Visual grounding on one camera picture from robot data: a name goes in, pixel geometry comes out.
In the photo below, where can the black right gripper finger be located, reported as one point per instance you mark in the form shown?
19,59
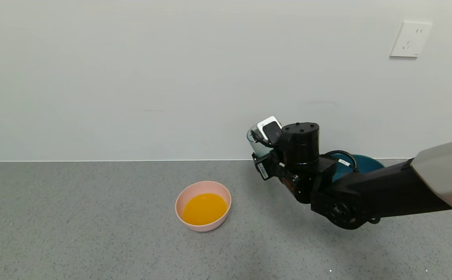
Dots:
262,167

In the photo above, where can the orange juice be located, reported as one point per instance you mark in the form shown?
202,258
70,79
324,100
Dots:
204,210

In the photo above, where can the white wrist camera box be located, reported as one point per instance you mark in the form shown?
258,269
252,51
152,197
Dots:
269,127

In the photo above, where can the pink plastic bowl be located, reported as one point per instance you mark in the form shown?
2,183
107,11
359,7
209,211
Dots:
181,198

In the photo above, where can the teal rectangular baking tray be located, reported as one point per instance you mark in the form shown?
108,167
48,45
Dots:
368,165

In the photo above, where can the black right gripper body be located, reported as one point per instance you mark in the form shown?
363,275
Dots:
262,169

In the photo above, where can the ribbed clear teal cup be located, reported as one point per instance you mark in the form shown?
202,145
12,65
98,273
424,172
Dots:
254,146

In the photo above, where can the white wall socket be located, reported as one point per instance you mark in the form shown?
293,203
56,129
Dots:
410,39

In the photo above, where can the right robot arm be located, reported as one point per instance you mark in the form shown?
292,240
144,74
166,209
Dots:
389,190

